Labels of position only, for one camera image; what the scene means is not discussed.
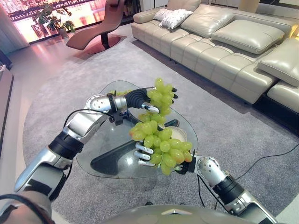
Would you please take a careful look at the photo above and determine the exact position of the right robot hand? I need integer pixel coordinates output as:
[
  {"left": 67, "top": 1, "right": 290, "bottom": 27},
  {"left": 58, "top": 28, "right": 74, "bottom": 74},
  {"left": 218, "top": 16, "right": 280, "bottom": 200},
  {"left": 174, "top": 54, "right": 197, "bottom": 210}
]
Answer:
[{"left": 135, "top": 141, "right": 190, "bottom": 175}]

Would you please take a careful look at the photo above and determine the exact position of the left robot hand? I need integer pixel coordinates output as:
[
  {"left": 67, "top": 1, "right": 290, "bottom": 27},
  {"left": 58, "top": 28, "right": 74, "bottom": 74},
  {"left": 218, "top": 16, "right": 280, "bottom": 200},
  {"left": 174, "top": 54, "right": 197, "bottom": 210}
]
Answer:
[{"left": 115, "top": 86, "right": 179, "bottom": 114}]

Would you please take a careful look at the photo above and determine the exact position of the green grape bunch with red spots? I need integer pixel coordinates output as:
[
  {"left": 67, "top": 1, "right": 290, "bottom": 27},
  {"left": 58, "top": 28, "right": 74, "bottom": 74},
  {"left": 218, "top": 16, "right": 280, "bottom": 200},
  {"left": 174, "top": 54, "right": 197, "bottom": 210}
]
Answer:
[{"left": 129, "top": 119, "right": 194, "bottom": 176}]

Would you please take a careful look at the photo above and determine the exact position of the white plate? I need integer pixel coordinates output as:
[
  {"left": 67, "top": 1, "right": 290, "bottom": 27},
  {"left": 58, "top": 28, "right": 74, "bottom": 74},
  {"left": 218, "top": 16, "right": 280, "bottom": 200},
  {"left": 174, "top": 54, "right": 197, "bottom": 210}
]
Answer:
[{"left": 163, "top": 126, "right": 188, "bottom": 143}]

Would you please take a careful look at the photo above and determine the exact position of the small green grape bunch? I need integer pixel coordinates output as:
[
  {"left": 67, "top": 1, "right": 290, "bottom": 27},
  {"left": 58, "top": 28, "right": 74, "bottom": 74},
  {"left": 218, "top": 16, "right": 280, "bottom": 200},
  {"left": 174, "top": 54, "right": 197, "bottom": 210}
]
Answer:
[{"left": 115, "top": 89, "right": 133, "bottom": 97}]

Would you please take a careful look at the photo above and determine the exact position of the glass coffee table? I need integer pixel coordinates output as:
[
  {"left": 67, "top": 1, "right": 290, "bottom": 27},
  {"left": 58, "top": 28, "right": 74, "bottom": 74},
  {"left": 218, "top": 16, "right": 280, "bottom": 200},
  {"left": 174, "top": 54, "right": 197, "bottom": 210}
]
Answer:
[{"left": 75, "top": 80, "right": 199, "bottom": 180}]

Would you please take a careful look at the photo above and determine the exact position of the silver robot torso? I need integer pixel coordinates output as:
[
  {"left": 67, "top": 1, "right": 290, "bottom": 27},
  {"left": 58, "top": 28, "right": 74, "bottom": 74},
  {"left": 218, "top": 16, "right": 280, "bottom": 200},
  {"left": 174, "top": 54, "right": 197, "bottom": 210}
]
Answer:
[{"left": 102, "top": 205, "right": 278, "bottom": 224}]

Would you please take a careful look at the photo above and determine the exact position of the beige leather sofa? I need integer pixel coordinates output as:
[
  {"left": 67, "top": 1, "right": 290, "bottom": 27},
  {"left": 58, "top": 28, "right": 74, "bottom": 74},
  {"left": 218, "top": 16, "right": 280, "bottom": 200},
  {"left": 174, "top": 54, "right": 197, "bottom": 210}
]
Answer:
[{"left": 130, "top": 0, "right": 299, "bottom": 113}]

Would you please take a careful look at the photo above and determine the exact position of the brown lounge chair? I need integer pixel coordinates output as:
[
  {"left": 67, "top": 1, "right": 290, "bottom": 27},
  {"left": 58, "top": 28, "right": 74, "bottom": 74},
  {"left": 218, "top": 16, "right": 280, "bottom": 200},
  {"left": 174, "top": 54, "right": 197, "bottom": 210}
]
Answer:
[{"left": 66, "top": 0, "right": 128, "bottom": 55}]

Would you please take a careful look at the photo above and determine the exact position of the white furry pillow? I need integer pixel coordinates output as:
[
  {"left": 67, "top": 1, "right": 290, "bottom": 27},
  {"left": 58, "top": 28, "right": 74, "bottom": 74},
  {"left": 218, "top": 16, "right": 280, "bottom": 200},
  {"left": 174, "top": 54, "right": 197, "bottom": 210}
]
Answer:
[
  {"left": 153, "top": 8, "right": 174, "bottom": 22},
  {"left": 158, "top": 8, "right": 194, "bottom": 30}
]

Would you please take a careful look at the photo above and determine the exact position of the grey round rug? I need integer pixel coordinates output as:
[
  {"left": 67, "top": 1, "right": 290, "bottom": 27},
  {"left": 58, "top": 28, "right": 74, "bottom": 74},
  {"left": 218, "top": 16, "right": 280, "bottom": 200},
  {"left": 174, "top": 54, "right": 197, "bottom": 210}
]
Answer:
[{"left": 22, "top": 35, "right": 299, "bottom": 222}]

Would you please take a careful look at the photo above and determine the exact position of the large beige leather cushion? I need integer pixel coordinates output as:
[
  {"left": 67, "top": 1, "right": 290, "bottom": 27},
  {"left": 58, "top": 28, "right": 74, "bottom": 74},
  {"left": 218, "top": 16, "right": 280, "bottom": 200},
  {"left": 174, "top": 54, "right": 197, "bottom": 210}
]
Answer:
[{"left": 180, "top": 4, "right": 236, "bottom": 39}]

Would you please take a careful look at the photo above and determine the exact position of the green potted plant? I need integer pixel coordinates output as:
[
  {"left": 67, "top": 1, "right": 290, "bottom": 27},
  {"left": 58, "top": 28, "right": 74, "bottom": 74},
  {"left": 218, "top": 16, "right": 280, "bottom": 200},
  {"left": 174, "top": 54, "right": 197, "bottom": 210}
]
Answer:
[{"left": 32, "top": 3, "right": 76, "bottom": 34}]

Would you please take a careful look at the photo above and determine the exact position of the flat beige leather cushion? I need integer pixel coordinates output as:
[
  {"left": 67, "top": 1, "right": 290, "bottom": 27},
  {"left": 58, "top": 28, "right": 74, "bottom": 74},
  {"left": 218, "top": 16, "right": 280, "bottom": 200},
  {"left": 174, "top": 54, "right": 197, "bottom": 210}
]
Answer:
[{"left": 211, "top": 19, "right": 289, "bottom": 55}]

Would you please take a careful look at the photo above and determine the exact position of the white curtain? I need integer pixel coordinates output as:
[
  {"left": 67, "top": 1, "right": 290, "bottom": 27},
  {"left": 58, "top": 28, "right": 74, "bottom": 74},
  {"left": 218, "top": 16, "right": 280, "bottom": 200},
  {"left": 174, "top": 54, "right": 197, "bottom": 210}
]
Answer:
[{"left": 0, "top": 0, "right": 30, "bottom": 55}]

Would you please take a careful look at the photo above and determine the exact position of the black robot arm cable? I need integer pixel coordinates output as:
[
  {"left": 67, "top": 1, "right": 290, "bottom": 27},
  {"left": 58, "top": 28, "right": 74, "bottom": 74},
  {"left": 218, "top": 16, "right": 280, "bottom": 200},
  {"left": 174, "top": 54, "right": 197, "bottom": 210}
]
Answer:
[{"left": 197, "top": 174, "right": 225, "bottom": 212}]

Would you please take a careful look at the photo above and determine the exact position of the black floor cable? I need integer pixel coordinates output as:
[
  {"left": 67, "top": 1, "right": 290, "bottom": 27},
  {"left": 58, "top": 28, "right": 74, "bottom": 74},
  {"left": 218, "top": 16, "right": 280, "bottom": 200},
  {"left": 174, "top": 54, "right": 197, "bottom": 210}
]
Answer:
[{"left": 233, "top": 142, "right": 299, "bottom": 181}]

